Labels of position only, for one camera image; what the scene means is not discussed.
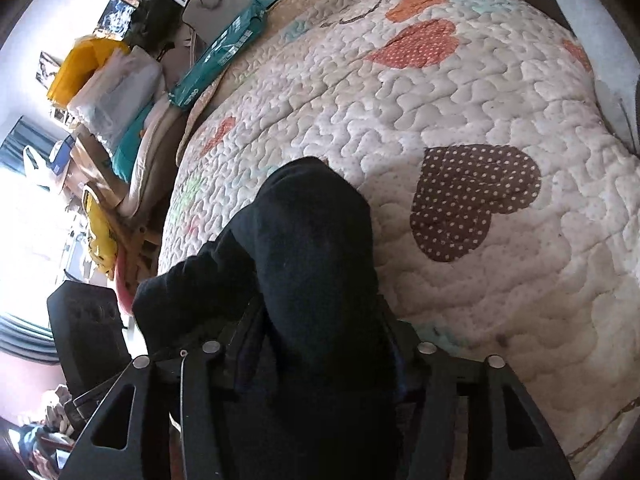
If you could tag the wooden chair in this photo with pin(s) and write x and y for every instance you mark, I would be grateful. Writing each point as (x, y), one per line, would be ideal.
(142, 250)

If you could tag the long teal box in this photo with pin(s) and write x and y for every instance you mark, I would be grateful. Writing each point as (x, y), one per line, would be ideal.
(220, 55)

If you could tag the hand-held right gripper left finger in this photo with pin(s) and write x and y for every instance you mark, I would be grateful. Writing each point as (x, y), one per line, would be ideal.
(230, 355)

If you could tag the blue curtain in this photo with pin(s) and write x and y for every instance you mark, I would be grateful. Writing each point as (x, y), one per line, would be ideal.
(12, 145)

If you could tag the yellow pillow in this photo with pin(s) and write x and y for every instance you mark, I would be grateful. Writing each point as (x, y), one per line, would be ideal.
(102, 240)

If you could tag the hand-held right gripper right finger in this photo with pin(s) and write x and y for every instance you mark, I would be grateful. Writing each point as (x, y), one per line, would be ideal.
(425, 365)

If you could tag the beige seat cushion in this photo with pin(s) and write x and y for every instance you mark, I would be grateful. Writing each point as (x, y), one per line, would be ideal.
(160, 155)

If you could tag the black pants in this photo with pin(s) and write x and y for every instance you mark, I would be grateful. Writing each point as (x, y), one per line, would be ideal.
(310, 260)

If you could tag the quilted heart-print blanket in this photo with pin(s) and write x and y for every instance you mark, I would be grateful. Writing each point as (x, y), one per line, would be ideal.
(475, 110)

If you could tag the wall picture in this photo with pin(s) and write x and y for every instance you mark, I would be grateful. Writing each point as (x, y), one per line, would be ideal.
(122, 0)

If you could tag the teal cushion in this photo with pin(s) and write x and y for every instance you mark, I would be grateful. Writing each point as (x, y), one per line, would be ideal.
(131, 145)

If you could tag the white cloth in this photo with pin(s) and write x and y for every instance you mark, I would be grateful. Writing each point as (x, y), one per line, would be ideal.
(617, 110)

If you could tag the pink cushion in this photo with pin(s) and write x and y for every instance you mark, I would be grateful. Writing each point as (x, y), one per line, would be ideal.
(124, 285)

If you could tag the blue cardboard box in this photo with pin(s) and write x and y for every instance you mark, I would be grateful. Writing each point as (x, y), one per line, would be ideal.
(62, 157)

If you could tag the yellow bag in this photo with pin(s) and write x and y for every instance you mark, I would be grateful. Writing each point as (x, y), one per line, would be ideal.
(82, 67)

